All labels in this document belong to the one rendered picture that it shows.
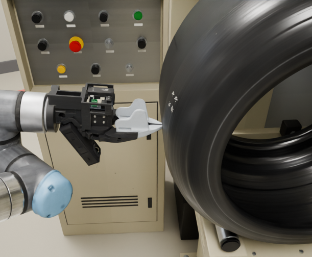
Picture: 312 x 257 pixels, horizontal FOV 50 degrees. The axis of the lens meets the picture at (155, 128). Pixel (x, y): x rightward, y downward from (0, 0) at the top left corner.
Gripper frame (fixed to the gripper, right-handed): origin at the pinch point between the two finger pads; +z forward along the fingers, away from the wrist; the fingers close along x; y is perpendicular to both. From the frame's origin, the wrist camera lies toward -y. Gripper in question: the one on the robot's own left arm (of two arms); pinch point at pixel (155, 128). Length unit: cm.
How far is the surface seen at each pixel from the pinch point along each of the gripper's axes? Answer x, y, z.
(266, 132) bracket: 25.1, -17.8, 36.5
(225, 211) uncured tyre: -12.2, -9.4, 13.7
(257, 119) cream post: 27.3, -14.7, 33.6
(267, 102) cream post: 27.4, -8.5, 34.6
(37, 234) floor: 62, -123, -49
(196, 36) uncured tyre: 0.1, 19.2, 4.6
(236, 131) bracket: 26.0, -18.7, 27.8
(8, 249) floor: 53, -124, -61
